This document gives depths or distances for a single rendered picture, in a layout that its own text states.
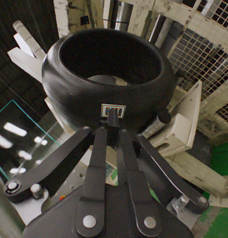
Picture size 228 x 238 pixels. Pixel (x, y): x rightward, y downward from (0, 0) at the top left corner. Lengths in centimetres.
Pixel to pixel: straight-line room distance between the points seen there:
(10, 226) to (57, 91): 41
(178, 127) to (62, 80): 36
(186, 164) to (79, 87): 76
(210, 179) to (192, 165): 19
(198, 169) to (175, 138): 59
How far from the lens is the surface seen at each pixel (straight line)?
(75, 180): 103
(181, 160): 82
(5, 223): 44
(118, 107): 28
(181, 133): 36
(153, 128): 38
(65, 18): 91
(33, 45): 174
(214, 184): 103
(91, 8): 92
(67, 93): 33
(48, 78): 40
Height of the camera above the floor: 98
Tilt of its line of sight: 8 degrees up
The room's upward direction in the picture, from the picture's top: 57 degrees counter-clockwise
